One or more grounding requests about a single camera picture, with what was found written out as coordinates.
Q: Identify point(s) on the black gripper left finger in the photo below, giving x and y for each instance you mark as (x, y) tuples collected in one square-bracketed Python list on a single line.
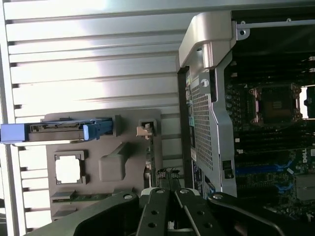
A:
[(152, 216)]

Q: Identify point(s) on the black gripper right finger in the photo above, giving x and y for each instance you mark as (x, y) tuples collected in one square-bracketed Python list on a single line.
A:
[(192, 211)]

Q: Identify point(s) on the green loose RAM stick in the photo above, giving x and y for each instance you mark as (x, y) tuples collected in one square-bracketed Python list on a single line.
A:
[(88, 197)]

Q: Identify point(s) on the open black PC case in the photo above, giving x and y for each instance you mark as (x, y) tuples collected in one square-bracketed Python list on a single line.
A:
[(211, 137)]

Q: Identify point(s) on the grey parts rack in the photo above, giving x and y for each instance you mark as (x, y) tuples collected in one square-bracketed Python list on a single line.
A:
[(118, 147)]

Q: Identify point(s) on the blue expansion slot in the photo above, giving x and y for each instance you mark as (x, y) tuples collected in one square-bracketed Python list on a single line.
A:
[(258, 169)]

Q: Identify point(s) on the green motherboard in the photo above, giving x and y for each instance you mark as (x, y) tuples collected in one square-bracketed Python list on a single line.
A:
[(265, 157)]

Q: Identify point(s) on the silver CPU chip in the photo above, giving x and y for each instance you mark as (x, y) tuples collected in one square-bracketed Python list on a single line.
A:
[(67, 170)]

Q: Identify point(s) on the silver chipset heatsink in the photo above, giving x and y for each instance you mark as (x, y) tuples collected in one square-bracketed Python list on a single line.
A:
[(306, 188)]

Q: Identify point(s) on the hard disk in blue caddy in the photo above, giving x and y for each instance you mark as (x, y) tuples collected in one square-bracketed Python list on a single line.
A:
[(49, 132)]

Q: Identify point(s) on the CPU socket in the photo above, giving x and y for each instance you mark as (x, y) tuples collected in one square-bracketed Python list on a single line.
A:
[(275, 105)]

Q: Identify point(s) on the metal socket cover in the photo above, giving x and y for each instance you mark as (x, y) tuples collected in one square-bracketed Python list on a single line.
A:
[(304, 98)]

